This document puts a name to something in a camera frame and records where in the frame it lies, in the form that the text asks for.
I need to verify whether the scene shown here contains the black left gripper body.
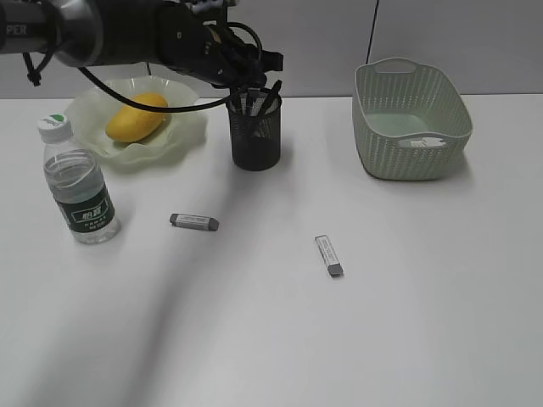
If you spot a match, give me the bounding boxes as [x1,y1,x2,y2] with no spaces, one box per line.
[159,2,283,88]

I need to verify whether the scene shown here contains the grey white eraser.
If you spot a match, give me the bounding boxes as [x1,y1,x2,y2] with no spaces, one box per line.
[170,214,220,231]
[315,235,344,278]
[246,88,260,116]

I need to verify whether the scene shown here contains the black marker pen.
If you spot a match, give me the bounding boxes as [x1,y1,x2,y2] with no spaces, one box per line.
[249,80,283,136]
[231,90,244,114]

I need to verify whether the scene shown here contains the yellow mango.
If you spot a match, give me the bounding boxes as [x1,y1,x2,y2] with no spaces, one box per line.
[105,105,167,143]

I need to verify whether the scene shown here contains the clear water bottle green label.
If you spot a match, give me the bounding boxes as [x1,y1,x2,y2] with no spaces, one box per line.
[37,114,121,244]

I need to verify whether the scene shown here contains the white waste paper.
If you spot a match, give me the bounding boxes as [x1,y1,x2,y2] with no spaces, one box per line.
[399,137,447,149]

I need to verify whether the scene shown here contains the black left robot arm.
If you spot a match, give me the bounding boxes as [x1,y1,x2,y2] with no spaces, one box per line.
[1,0,283,88]

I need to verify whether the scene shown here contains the black mesh pen holder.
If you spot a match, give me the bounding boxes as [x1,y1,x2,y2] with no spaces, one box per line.
[227,88,282,171]

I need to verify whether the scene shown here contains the pale green wavy glass plate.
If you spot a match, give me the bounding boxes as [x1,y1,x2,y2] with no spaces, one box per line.
[65,76,207,172]

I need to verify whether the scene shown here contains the pale green woven plastic basket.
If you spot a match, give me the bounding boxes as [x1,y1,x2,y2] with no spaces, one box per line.
[352,58,473,181]

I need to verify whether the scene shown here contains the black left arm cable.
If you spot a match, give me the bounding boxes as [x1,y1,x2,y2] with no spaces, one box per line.
[20,23,266,114]

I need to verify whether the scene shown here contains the black wall cable right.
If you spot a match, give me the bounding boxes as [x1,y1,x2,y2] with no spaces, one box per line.
[365,0,381,65]

